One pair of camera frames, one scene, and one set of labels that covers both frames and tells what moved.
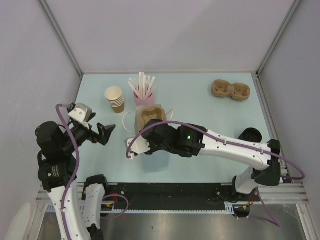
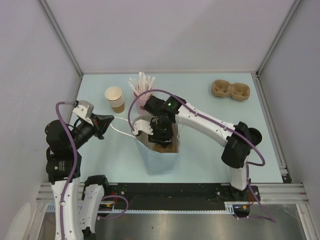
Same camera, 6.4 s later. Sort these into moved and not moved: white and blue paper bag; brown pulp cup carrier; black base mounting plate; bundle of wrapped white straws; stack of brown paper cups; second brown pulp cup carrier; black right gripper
Moved: brown pulp cup carrier; black right gripper; white and blue paper bag
Not moved: stack of brown paper cups; second brown pulp cup carrier; bundle of wrapped white straws; black base mounting plate
